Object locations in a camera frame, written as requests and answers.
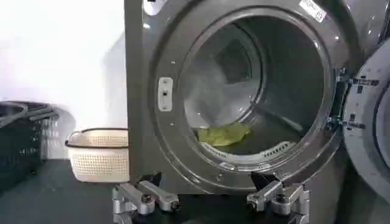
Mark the white laundry basket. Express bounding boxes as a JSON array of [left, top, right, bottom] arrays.
[[64, 127, 130, 183]]

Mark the round dryer door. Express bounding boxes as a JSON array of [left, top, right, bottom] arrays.
[[341, 38, 390, 204]]

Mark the green cloth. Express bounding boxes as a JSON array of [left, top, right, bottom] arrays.
[[196, 121, 252, 147]]

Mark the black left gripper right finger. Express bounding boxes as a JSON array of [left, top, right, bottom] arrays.
[[246, 172, 311, 224]]

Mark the dark laundry basket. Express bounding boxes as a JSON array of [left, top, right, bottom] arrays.
[[0, 101, 59, 192]]

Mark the grey front-load dryer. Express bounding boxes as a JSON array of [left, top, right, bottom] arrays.
[[124, 0, 390, 224]]

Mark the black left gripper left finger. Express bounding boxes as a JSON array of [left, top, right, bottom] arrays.
[[112, 172, 180, 224]]

